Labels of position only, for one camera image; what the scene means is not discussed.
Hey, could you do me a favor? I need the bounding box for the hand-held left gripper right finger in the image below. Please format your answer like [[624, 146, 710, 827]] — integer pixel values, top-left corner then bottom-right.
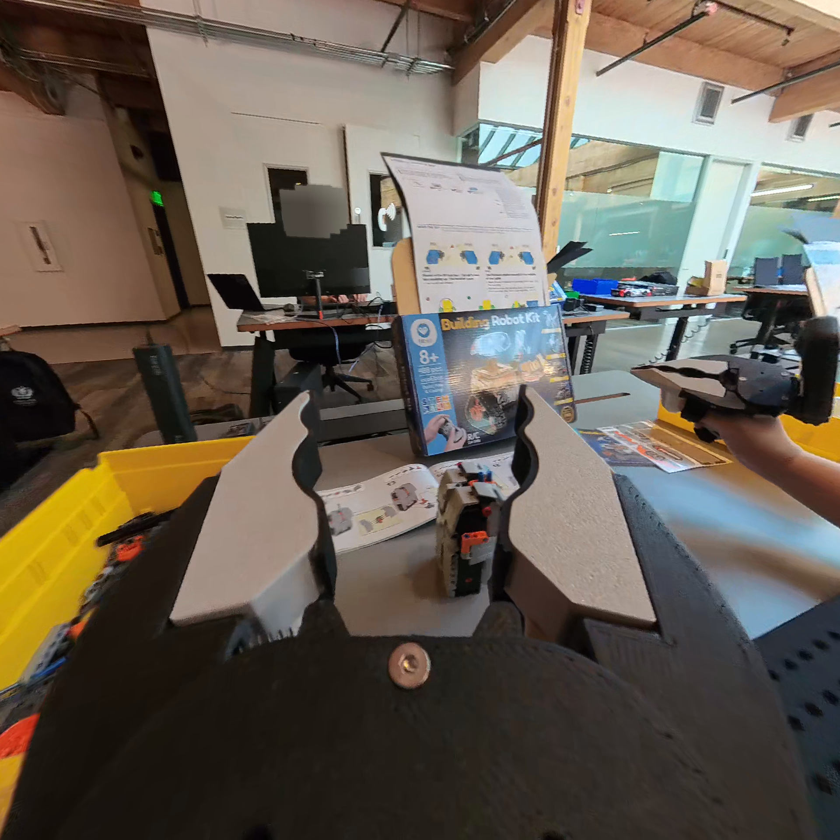
[[492, 387, 657, 631]]

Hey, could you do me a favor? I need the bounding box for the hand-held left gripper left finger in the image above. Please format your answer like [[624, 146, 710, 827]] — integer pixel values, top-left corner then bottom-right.
[[169, 392, 337, 631]]

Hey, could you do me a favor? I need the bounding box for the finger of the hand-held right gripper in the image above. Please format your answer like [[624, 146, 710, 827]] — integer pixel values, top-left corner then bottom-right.
[[640, 375, 723, 411], [631, 357, 746, 382]]

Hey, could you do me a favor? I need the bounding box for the grey brick robot model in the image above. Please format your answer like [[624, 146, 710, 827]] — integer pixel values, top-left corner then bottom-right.
[[435, 459, 519, 599]]

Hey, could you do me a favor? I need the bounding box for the pile of brick parts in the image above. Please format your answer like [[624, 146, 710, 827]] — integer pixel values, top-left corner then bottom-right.
[[0, 508, 173, 762]]

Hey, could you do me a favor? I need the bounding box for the yellow plastic bin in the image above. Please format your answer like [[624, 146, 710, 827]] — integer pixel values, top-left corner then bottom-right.
[[0, 436, 258, 809], [656, 384, 840, 463]]

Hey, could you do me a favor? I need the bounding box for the person's right forearm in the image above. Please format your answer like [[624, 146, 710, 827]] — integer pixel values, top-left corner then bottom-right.
[[742, 427, 840, 521]]

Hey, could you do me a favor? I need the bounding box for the wooden office desk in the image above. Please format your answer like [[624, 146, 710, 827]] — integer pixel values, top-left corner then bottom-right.
[[236, 303, 398, 416], [577, 292, 750, 376]]

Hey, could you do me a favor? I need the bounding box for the grey desk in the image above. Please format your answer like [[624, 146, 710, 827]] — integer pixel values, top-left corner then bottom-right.
[[138, 371, 840, 641]]

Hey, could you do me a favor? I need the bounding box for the person's right hand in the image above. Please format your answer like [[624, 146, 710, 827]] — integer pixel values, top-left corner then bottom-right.
[[712, 415, 798, 460]]

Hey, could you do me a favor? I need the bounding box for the sticker sheet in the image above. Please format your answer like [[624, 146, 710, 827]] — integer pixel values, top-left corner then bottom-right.
[[597, 420, 732, 475]]

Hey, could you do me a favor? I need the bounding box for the cardboard box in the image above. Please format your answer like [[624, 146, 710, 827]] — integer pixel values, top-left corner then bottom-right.
[[686, 259, 729, 298]]

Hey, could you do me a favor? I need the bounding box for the toy car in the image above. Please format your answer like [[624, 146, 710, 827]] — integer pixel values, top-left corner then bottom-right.
[[610, 279, 678, 300]]

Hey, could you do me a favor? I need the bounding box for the open instruction booklet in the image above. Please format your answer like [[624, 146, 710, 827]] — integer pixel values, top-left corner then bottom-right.
[[315, 451, 516, 555]]

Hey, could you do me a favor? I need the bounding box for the dark green tower device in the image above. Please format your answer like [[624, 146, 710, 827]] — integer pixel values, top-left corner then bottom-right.
[[133, 341, 198, 445]]

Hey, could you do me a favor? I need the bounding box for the black office chair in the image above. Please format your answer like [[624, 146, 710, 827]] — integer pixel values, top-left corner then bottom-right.
[[289, 341, 366, 406]]

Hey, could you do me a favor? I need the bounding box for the blue robot kit box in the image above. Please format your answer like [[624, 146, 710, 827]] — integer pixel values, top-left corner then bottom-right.
[[392, 304, 577, 458]]

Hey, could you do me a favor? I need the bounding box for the black laptop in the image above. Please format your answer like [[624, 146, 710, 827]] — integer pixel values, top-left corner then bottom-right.
[[206, 272, 268, 313]]

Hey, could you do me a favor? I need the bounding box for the black backpack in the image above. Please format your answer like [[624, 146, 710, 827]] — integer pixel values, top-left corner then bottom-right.
[[0, 351, 81, 462]]

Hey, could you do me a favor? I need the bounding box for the illustrated instruction sheet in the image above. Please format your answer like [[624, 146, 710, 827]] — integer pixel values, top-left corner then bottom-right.
[[382, 153, 551, 312]]

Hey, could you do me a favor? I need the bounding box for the black monitor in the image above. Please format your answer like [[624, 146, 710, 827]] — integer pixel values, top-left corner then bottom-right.
[[247, 223, 370, 301]]

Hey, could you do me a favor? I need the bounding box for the wooden post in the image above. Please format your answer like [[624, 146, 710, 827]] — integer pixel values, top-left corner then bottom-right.
[[535, 0, 593, 265]]

